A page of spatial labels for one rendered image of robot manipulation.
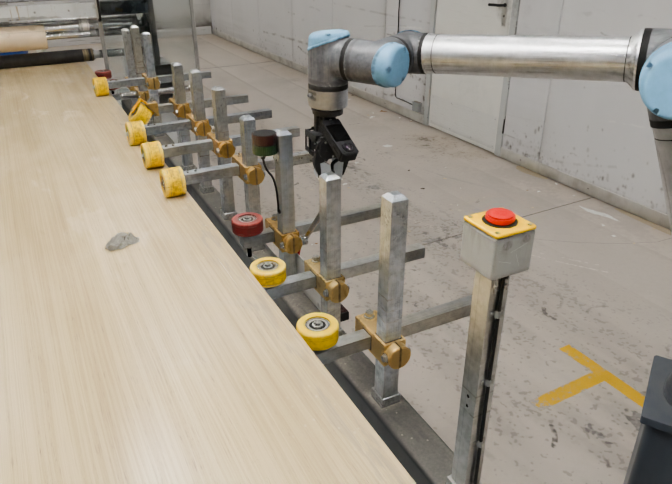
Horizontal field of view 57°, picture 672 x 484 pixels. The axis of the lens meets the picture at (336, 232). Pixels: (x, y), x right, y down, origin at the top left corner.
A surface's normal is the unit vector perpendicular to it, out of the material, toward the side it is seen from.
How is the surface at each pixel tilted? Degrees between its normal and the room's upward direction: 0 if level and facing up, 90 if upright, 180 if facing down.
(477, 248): 90
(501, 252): 90
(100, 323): 0
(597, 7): 90
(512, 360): 0
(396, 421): 0
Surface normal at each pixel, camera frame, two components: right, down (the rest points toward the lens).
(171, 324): 0.00, -0.89
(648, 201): -0.87, 0.22
